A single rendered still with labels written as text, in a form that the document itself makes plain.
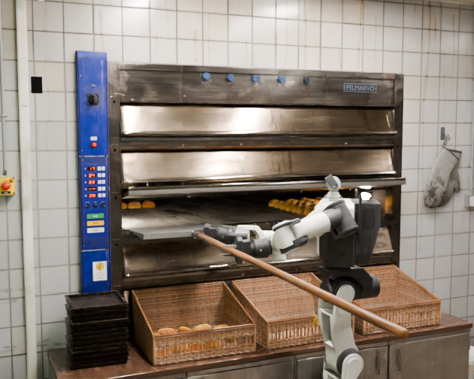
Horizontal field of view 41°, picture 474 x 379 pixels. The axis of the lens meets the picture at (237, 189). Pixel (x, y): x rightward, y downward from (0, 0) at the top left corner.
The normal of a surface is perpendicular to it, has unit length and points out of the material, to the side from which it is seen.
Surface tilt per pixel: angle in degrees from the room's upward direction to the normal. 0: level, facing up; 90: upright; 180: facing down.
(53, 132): 90
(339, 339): 90
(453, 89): 90
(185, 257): 70
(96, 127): 90
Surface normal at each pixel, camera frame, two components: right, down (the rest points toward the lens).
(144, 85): 0.40, 0.09
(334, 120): 0.37, -0.26
